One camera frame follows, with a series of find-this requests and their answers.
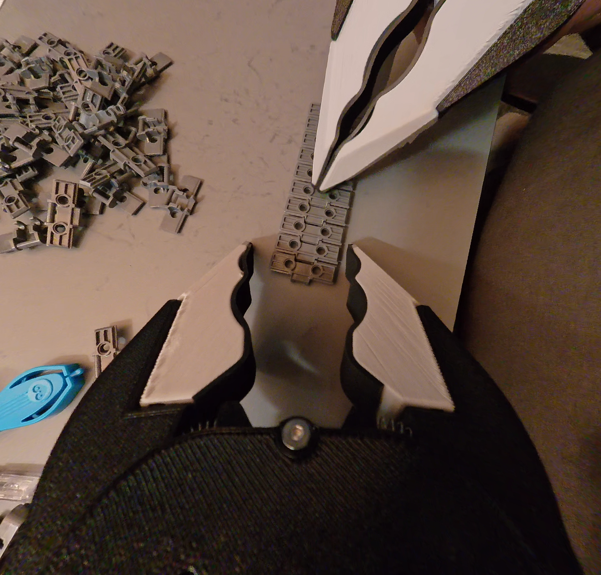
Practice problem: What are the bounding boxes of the single grey track link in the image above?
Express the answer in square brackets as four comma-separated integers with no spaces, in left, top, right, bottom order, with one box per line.
[92,325,128,379]

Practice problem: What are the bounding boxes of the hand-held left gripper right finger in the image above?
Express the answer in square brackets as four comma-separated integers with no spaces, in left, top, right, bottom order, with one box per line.
[339,244,456,419]

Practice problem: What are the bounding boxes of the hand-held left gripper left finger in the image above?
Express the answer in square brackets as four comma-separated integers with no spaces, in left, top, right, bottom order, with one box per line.
[140,242,257,408]

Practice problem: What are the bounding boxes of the clear plastic brick piece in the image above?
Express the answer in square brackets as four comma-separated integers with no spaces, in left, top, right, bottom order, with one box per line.
[0,465,42,501]

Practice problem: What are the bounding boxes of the person's black shoe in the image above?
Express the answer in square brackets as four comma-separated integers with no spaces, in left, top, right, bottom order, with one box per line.
[501,91,539,115]

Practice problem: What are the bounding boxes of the person's grey clothing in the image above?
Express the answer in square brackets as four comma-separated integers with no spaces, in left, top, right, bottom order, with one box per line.
[452,51,601,575]

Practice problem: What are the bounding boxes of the pile of grey track links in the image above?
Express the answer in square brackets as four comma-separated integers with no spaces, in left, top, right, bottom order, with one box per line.
[0,31,203,255]

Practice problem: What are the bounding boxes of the blue plastic separator tool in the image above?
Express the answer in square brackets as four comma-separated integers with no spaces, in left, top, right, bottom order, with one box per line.
[0,363,86,433]

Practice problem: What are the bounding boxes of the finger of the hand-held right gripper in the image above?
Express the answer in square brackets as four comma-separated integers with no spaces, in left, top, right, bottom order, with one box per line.
[311,0,434,191]
[318,0,537,193]

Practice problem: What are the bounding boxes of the assembled grey track strip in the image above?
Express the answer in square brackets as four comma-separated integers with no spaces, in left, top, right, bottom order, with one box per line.
[270,103,355,285]

